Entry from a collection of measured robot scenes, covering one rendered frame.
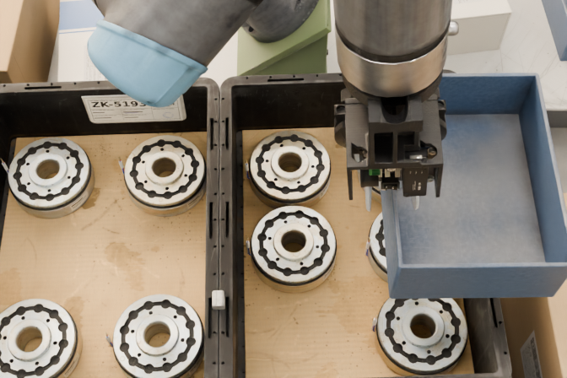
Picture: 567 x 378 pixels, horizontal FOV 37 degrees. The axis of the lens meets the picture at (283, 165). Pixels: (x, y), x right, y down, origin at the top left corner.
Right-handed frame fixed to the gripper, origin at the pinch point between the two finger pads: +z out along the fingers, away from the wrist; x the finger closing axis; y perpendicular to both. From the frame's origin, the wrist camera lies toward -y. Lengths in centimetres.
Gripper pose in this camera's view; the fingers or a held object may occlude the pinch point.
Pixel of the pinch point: (389, 173)
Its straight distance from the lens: 78.3
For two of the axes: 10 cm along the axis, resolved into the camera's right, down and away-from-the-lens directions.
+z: 1.0, 5.0, 8.6
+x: 9.9, -0.4, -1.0
